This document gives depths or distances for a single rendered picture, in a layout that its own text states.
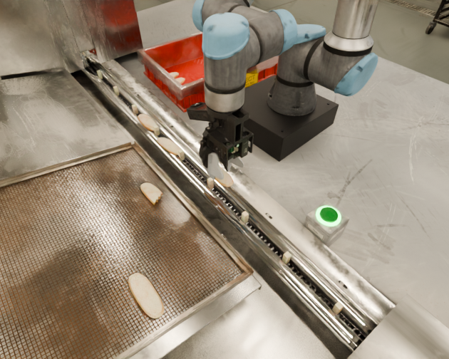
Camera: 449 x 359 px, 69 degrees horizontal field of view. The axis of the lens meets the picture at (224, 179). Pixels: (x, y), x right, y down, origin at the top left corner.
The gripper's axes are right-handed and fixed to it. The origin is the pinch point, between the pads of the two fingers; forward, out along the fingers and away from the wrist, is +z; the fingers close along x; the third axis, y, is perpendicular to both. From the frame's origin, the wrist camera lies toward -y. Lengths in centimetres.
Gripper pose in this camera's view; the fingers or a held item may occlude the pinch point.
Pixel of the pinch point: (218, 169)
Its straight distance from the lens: 78.6
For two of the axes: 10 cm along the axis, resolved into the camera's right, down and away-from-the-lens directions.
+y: 6.3, 5.7, -5.2
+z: -0.1, 6.8, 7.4
